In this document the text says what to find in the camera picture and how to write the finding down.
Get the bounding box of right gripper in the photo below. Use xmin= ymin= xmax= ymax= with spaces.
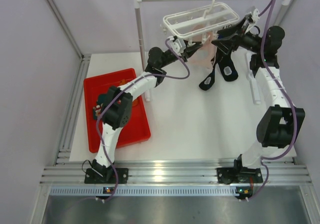
xmin=211 ymin=18 xmax=264 ymax=55

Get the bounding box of pink sock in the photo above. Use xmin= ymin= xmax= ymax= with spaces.
xmin=188 ymin=31 xmax=217 ymax=69

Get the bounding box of white clip sock hanger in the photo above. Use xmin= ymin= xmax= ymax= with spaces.
xmin=162 ymin=0 xmax=240 ymax=43

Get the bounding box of green christmas sock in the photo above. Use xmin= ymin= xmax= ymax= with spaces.
xmin=92 ymin=94 xmax=106 ymax=120

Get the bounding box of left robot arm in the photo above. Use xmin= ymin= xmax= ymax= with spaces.
xmin=84 ymin=42 xmax=203 ymax=184

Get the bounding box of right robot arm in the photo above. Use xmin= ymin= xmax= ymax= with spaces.
xmin=213 ymin=23 xmax=306 ymax=184

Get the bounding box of metal clothes rack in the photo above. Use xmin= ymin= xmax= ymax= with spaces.
xmin=131 ymin=0 xmax=298 ymax=106

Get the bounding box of red plastic tray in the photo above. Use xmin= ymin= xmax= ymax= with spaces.
xmin=83 ymin=68 xmax=151 ymax=153

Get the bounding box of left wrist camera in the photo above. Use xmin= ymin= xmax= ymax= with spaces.
xmin=168 ymin=36 xmax=186 ymax=55

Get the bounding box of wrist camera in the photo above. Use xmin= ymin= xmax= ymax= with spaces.
xmin=168 ymin=36 xmax=186 ymax=55
xmin=246 ymin=8 xmax=260 ymax=25

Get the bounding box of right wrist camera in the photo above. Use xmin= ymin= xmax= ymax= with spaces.
xmin=246 ymin=8 xmax=260 ymax=25

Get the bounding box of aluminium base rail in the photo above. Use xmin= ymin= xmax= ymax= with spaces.
xmin=40 ymin=158 xmax=312 ymax=186

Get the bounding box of perforated cable duct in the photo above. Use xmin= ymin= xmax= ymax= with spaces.
xmin=49 ymin=185 xmax=252 ymax=196

